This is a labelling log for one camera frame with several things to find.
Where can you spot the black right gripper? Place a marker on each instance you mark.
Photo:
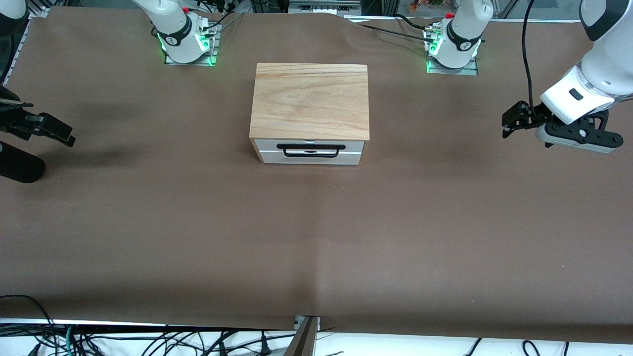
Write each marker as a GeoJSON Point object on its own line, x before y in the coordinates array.
{"type": "Point", "coordinates": [15, 121]}

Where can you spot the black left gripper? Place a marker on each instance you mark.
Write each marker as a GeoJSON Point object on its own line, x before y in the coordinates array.
{"type": "Point", "coordinates": [525, 115]}

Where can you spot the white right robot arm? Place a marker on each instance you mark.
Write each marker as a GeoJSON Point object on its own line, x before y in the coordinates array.
{"type": "Point", "coordinates": [173, 29]}

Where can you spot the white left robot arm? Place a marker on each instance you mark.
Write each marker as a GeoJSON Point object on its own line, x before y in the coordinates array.
{"type": "Point", "coordinates": [608, 64]}

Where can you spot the light wooden drawer cabinet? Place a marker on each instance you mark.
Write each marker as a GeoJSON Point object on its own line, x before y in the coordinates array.
{"type": "Point", "coordinates": [309, 101]}

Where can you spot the black cylinder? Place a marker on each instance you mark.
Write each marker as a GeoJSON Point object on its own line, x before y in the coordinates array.
{"type": "Point", "coordinates": [20, 165]}

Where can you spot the grey background device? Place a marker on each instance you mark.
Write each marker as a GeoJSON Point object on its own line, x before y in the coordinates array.
{"type": "Point", "coordinates": [321, 7]}

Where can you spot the brown table cloth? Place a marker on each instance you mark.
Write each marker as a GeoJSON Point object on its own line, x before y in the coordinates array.
{"type": "Point", "coordinates": [316, 237]}

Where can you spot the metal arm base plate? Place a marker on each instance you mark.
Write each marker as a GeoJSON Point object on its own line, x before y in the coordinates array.
{"type": "Point", "coordinates": [470, 70]}
{"type": "Point", "coordinates": [212, 52]}

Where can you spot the aluminium frame rail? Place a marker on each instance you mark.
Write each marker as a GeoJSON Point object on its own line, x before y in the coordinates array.
{"type": "Point", "coordinates": [16, 52]}

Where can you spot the aluminium profile bracket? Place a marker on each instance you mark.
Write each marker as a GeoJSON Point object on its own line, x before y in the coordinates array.
{"type": "Point", "coordinates": [304, 338]}

